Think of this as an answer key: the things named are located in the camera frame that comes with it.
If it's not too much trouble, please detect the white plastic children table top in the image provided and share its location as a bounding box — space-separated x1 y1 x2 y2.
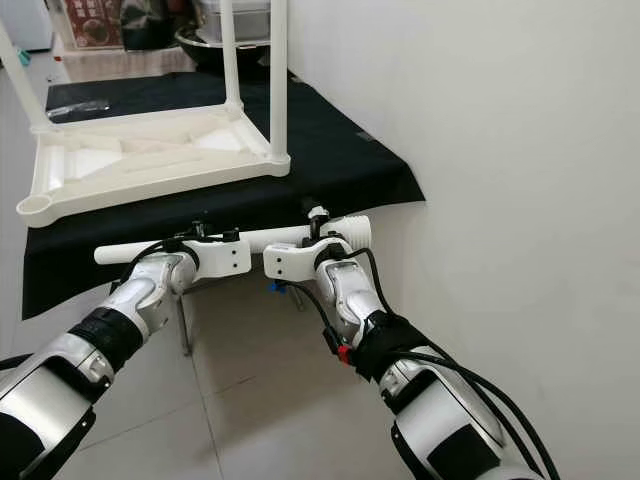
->
15 100 291 229

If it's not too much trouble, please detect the black table cloth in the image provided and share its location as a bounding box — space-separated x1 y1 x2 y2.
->
20 68 426 321

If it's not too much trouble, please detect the clear tape strip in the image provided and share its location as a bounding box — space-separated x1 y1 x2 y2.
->
48 100 111 119

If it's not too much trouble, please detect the black wok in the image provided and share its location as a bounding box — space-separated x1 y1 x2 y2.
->
175 28 273 73

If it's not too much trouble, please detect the beige fabric bench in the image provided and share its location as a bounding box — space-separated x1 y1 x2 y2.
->
50 45 196 83

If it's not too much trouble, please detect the red printed cardboard box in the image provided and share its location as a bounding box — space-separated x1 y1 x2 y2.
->
65 0 126 51

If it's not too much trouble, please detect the white appliance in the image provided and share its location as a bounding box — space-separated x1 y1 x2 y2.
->
0 0 53 53

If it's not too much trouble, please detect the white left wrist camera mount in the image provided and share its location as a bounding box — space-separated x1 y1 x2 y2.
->
195 238 253 281

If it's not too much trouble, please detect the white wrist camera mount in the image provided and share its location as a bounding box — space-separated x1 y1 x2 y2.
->
195 238 253 281
263 240 346 283

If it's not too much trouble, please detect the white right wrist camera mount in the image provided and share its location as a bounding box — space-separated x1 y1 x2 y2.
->
263 240 346 283

